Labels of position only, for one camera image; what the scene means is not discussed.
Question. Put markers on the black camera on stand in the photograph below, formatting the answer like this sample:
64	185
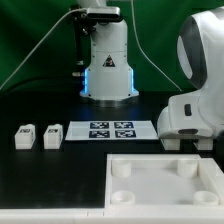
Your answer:
84	21

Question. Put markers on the white sheet with AprilTags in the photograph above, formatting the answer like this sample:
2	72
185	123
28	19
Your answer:
111	130

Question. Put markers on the white square tabletop part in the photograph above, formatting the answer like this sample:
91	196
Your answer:
161	179

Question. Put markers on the white L-shaped obstacle fence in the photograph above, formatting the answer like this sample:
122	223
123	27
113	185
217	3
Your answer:
202	211

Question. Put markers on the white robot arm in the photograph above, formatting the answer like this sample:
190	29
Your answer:
174	42

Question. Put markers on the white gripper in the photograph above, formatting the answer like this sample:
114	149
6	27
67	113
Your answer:
186	118

